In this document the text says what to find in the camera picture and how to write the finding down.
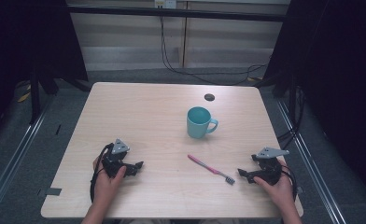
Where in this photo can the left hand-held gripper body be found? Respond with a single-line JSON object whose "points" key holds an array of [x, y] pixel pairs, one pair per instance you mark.
{"points": [[118, 148]]}

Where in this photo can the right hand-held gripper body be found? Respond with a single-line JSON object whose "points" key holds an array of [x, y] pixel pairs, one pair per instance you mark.
{"points": [[270, 168]]}

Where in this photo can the pink toothbrush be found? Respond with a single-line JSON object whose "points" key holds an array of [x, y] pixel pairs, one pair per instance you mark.
{"points": [[210, 169]]}

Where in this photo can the teal mug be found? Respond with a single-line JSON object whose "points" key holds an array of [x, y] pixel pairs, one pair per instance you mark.
{"points": [[198, 123]]}

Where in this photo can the person's right hand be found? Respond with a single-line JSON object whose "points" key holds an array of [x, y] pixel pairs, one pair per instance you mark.
{"points": [[277, 193]]}

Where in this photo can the person's left hand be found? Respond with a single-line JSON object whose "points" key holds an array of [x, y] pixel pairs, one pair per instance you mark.
{"points": [[105, 186]]}

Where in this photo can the black tape strip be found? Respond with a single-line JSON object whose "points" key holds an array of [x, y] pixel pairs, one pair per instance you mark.
{"points": [[58, 129]]}

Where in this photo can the grey tape piece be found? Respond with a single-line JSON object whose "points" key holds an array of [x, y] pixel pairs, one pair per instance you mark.
{"points": [[53, 191]]}

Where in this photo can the dark round table grommet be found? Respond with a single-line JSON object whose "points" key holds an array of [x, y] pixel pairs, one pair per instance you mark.
{"points": [[209, 97]]}

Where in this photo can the black stand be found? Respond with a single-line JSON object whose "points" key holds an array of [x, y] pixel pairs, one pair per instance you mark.
{"points": [[35, 93]]}

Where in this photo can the yellow scrap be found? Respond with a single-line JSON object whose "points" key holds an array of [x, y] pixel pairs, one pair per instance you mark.
{"points": [[23, 97]]}

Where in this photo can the dark curtain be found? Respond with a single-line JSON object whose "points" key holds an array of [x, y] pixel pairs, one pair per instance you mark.
{"points": [[336, 77], [22, 46]]}

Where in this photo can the black horizontal bar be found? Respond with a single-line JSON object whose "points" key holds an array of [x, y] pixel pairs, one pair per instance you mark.
{"points": [[178, 13]]}

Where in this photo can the metal floor rail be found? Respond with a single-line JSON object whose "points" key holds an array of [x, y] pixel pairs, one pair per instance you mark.
{"points": [[13, 155], [312, 174]]}

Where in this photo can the white wall socket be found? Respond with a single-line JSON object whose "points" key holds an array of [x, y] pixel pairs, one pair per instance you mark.
{"points": [[165, 3]]}

